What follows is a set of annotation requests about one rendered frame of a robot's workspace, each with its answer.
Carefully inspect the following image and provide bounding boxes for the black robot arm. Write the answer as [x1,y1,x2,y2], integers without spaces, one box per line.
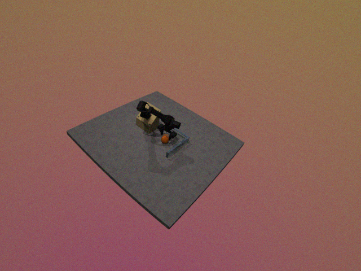
[137,100,181,130]

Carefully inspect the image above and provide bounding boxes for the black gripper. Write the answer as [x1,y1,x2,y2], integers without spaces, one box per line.
[157,124,177,140]

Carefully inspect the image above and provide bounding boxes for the clear low glass walls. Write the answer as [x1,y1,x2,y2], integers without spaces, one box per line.
[168,129,189,157]

